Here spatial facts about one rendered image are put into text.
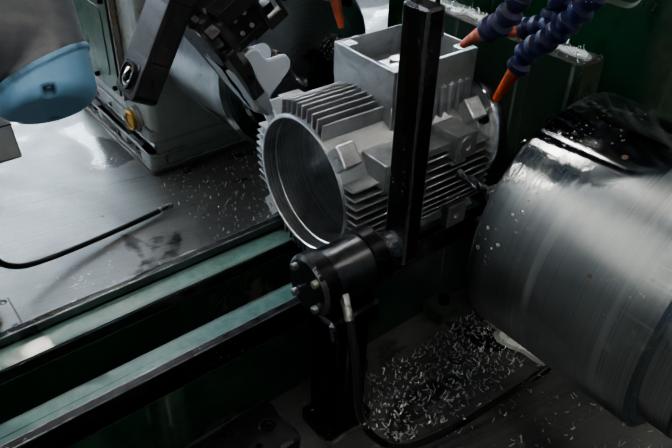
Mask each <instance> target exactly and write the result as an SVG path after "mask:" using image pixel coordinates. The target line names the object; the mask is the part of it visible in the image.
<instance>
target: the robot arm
mask: <svg viewBox="0 0 672 448"><path fill-rule="evenodd" d="M275 1H276V2H277V4H278V6H279V9H278V10H277V11H276V12H275V13H273V14H272V15H271V16H270V17H268V16H267V15H268V14H270V13H271V12H272V11H273V10H274V9H275V8H274V6H273V5H272V3H271V1H268V0H146V1H145V4H144V7H143V9H142V12H141V15H140V18H139V20H138V23H137V26H136V29H135V31H134V34H133V37H132V40H131V42H130V45H129V48H128V51H127V54H126V56H125V59H124V62H123V65H122V67H121V70H120V73H119V76H118V78H117V81H116V85H117V87H118V88H119V90H120V91H121V92H122V93H123V94H124V95H126V96H127V97H128V98H129V99H130V100H131V101H132V102H135V103H139V104H143V105H147V106H155V105H157V102H158V100H159V97H160V94H161V92H162V89H163V87H164V84H165V81H166V79H167V76H168V74H169V71H170V68H171V66H172V63H173V60H174V58H175V55H176V53H177V50H178V47H179V45H180V42H181V40H182V37H183V35H184V37H185V38H186V39H187V40H188V41H189V42H190V43H191V44H192V45H193V46H194V47H195V48H196V50H197V51H198V52H199V53H200V55H201V56H202V57H203V58H204V59H205V61H206V62H207V63H208V64H209V65H210V66H211V67H212V69H213V70H214V71H215V72H216V73H217V74H218V75H219V77H220V78H221V79H223V80H224V82H225V83H226V84H227V85H228V86H229V87H230V88H231V90H232V91H233V92H234V93H235V94H236V95H237V96H238V97H239V98H240V99H241V100H242V101H243V102H244V103H245V104H246V105H247V106H248V107H249V108H250V109H252V110H253V111H254V112H257V113H260V114H263V115H266V116H268V115H269V114H271V113H272V107H271V104H270V97H271V95H272V93H273V92H274V90H275V89H276V87H277V86H278V85H279V83H280V82H281V80H282V79H283V77H284V76H285V75H286V73H287V72H288V70H289V68H290V60H289V58H288V57H287V56H286V55H285V54H280V55H277V56H274V57H271V50H270V48H269V46H268V45H267V44H265V43H260V44H257V45H254V46H251V47H247V46H248V45H249V44H250V43H251V42H252V41H253V40H256V41H257V40H258V39H259V38H260V37H261V36H262V35H263V34H264V33H265V32H266V31H267V30H268V29H269V28H270V29H271V30H273V29H274V28H275V27H277V26H278V25H279V24H280V23H281V22H282V21H283V20H284V19H285V18H286V17H287V16H288V15H289V14H288V12H287V11H286V9H285V7H284V5H283V4H282V2H281V0H275ZM89 50H90V46H89V44H88V42H86V41H85V39H84V36H83V32H82V29H81V26H80V23H79V19H78V16H77V13H76V10H75V6H74V3H73V0H0V117H1V118H3V119H4V120H6V121H8V122H16V123H18V124H26V125H28V124H42V123H48V122H53V121H57V120H61V119H64V118H67V117H69V116H72V115H74V114H76V113H78V112H80V111H82V110H83V109H84V108H85V107H87V106H88V105H90V104H91V103H92V101H93V100H94V98H95V96H96V93H97V84H96V80H95V76H94V72H93V68H92V64H91V60H90V56H89Z"/></svg>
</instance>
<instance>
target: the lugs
mask: <svg viewBox="0 0 672 448"><path fill-rule="evenodd" d="M284 98H286V97H285V96H280V97H277V98H273V99H270V104H271V107H272V113H271V114H269V115H268V116H266V115H264V116H265V118H266V121H267V123H269V122H270V121H271V120H272V119H273V118H274V117H276V116H277V115H278V114H280V113H281V107H282V99H284ZM458 113H459V115H460V117H461V119H462V122H463V123H465V124H470V123H472V122H475V121H477V120H479V119H480V118H482V117H484V116H486V115H487V113H486V111H485V109H484V107H483V105H482V102H481V100H480V98H479V96H478V95H476V96H473V97H470V98H467V99H465V100H463V101H462V102H460V103H459V107H458ZM328 156H329V158H330V160H331V162H332V164H333V167H334V169H335V171H336V173H337V174H341V173H343V172H346V171H348V170H351V169H353V168H355V167H357V166H358V165H360V164H361V163H362V159H361V157H360V155H359V153H358V150H357V148H356V146H355V144H354V142H353V141H348V142H345V143H343V144H340V145H337V146H335V147H334V148H333V149H331V150H330V151H328ZM265 200H266V202H267V204H268V206H269V209H270V211H271V213H272V215H277V214H279V212H278V210H277V208H276V206H275V204H274V202H273V199H272V197H271V194H269V195H268V196H266V197H265Z"/></svg>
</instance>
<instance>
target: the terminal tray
mask: <svg viewBox="0 0 672 448"><path fill-rule="evenodd" d="M401 30H402V24H399V25H396V26H392V27H388V28H384V29H380V30H377V31H373V32H369V33H365V34H361V35H358V36H354V37H350V38H346V39H342V40H339V41H335V42H334V83H337V82H340V81H341V82H347V84H348V83H352V85H357V88H360V87H362V92H363V91H366V90H367V95H368V96H369V95H373V101H375V100H378V107H380V106H384V115H383V121H384V123H385V124H386V126H387V127H388V129H389V131H393V130H394V117H395V105H396V92H397V80H398V68H394V67H392V65H393V64H398V65H399V55H400V42H401ZM346 41H353V43H352V44H347V43H346ZM460 41H462V40H460V39H458V38H455V37H453V36H451V35H448V34H446V33H444V36H443V37H442V42H441V51H440V59H439V68H438V77H437V85H436V94H435V103H434V111H433V120H432V121H434V119H435V115H437V116H438V117H440V118H442V117H443V112H445V113H446V114H448V115H450V114H451V109H453V110H454V111H456V112H458V107H459V103H460V102H462V101H463V100H465V99H467V98H470V91H471V84H472V81H473V76H474V69H475V63H476V56H477V49H478V47H476V46H474V45H471V46H468V47H466V48H461V47H459V44H460Z"/></svg>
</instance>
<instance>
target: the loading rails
mask: <svg viewBox="0 0 672 448"><path fill-rule="evenodd" d="M470 199H471V202H472V204H471V205H469V206H467V207H466V210H465V216H464V220H463V221H461V222H459V223H457V224H455V225H453V226H451V227H449V228H447V229H445V228H444V227H443V226H441V225H440V224H439V225H437V226H435V227H433V228H431V229H429V230H427V231H425V232H423V233H421V234H419V242H418V250H417V258H416V259H415V260H413V261H411V262H409V263H407V264H405V265H401V264H400V263H399V262H397V261H396V260H395V259H394V258H393V275H392V278H391V279H390V281H388V282H387V283H385V284H383V285H381V286H380V287H378V288H376V289H374V290H368V291H369V292H370V293H371V294H373V295H374V296H375V297H376V298H377V299H379V309H378V319H377V320H375V321H373V322H371V323H370V324H368V339H367V344H368V343H370V342H372V341H373V340H375V339H377V338H379V337H380V336H382V335H384V334H385V333H387V332H389V331H390V330H392V329H394V328H396V327H397V326H399V325H401V324H402V323H404V322H406V321H407V320H409V319H411V318H413V317H414V316H416V315H418V314H419V313H421V312H424V313H425V314H426V315H427V316H429V317H430V318H431V319H432V320H434V321H435V322H436V323H437V324H439V325H442V324H444V323H446V322H447V321H449V320H451V319H452V318H454V317H455V316H457V315H459V314H460V313H461V310H462V302H461V301H460V300H458V299H457V298H456V297H454V296H453V295H452V294H453V293H455V292H457V291H458V290H460V289H462V288H464V287H465V286H467V285H468V276H467V273H468V260H469V254H470V249H471V245H472V241H473V238H474V234H475V231H476V228H475V227H474V226H473V222H474V220H475V218H476V217H477V216H479V215H482V213H483V211H484V208H485V206H486V204H487V201H484V202H482V203H479V202H477V201H476V200H474V199H472V198H471V197H470ZM301 252H302V247H300V248H298V243H294V242H293V237H292V238H290V237H289V231H288V232H285V226H284V221H283V219H282V217H281V216H280V214H279V215H277V216H275V217H272V218H270V219H268V220H265V221H263V222H260V223H258V224H256V225H253V226H251V227H249V228H246V229H244V230H241V231H239V232H237V233H234V234H232V235H230V236H227V237H225V238H222V239H220V240H218V241H215V242H213V243H211V244H208V245H206V246H203V247H201V248H199V249H196V250H194V251H192V252H189V253H187V254H184V255H182V256H180V257H177V258H175V259H173V260H170V261H168V262H165V263H163V264H161V265H158V266H156V267H154V268H151V269H149V270H146V271H144V272H142V273H139V274H137V275H135V276H132V277H130V278H127V279H125V280H123V281H120V282H118V283H116V284H113V285H111V286H108V287H106V288H104V289H101V290H99V291H97V292H94V293H92V294H89V295H87V296H85V297H82V298H80V299H78V300H75V301H73V302H70V303H68V304H66V305H63V306H61V307H59V308H56V309H54V310H51V311H49V312H47V313H44V314H42V315H40V316H37V317H35V318H32V319H30V320H28V321H25V322H23V323H21V324H18V325H16V326H13V327H11V328H9V329H6V330H4V331H2V332H0V448H184V447H185V446H186V445H188V444H189V443H191V442H193V441H194V440H196V439H198V438H200V437H201V436H203V435H205V434H206V433H208V432H210V431H212V430H214V429H216V428H218V427H220V426H221V425H223V424H224V423H226V422H227V421H229V420H231V419H232V418H234V417H236V416H237V415H239V414H241V413H242V412H244V411H246V410H248V409H249V408H251V407H253V406H254V405H256V404H258V403H260V402H261V401H263V400H265V399H270V400H271V401H272V400H273V399H275V398H277V397H278V396H280V395H282V394H283V393H285V392H287V391H289V390H290V389H292V388H294V387H295V386H297V385H299V384H300V383H302V382H304V381H306V380H307V379H309V378H311V325H310V324H309V323H308V322H307V321H306V320H305V319H304V318H303V317H302V303H301V302H300V300H299V299H298V297H297V295H296V296H293V295H292V294H291V289H292V288H293V287H292V284H291V280H290V274H289V268H290V263H291V260H292V258H293V257H294V256H295V255H297V254H299V253H301Z"/></svg>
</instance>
